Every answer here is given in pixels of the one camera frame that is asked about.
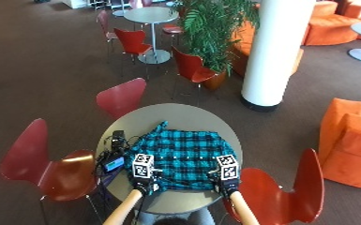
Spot person's right hand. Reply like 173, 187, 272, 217
207, 168, 243, 199

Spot person's left hand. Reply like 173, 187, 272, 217
129, 168, 167, 197

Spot teal plaid shirt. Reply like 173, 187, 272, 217
125, 121, 240, 192

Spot white marker cube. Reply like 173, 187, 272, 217
131, 153, 155, 180
215, 154, 241, 182

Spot black device with blue screen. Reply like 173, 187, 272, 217
101, 155, 127, 174

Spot the person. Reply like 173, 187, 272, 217
136, 207, 217, 225

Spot black box device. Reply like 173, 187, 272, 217
111, 129, 128, 148

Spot red shell chair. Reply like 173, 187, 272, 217
95, 9, 120, 61
161, 23, 187, 48
171, 46, 220, 108
223, 147, 326, 225
0, 117, 99, 225
112, 27, 153, 80
95, 77, 148, 120

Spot orange plant pot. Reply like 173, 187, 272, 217
201, 69, 231, 91

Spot orange armchair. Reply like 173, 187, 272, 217
317, 97, 361, 192

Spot orange bench sofa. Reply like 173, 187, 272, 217
229, 20, 305, 79

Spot white round pillar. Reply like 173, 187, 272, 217
240, 0, 317, 113

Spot green potted palm plant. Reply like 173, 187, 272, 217
173, 0, 261, 75

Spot orange round sofa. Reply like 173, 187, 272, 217
301, 0, 361, 47

